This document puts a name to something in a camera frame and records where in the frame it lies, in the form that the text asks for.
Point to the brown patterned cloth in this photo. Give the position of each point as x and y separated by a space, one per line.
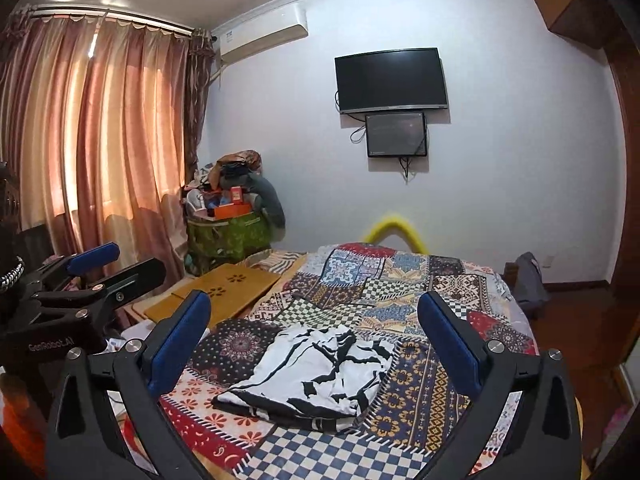
240 160

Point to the patchwork printed blanket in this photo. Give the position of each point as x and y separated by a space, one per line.
400 280

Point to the black wall television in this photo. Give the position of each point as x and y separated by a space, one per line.
390 80

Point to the green patterned bag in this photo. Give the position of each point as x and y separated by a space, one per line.
230 237

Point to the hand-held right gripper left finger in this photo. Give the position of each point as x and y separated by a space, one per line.
180 345

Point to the white curtain rail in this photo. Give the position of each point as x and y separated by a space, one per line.
125 16

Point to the wooden lap desk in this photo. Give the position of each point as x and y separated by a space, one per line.
225 285

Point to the black and white shirt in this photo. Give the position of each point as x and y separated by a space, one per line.
300 375

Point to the pink curtain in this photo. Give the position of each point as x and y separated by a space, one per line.
100 135

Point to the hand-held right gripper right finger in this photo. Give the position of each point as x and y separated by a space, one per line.
450 345

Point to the grey backpack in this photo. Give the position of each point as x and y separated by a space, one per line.
530 285

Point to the small red box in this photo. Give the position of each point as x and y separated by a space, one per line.
236 195

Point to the striped brown bedsheet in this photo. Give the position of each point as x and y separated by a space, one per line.
277 262

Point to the small wall monitor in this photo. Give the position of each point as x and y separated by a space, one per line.
395 135

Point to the white air conditioner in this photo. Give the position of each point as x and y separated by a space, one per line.
265 30

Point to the orange cloth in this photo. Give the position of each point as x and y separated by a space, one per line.
20 405

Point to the orange flat box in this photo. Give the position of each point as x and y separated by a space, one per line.
232 211

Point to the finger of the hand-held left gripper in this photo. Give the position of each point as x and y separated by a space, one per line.
95 257
125 285

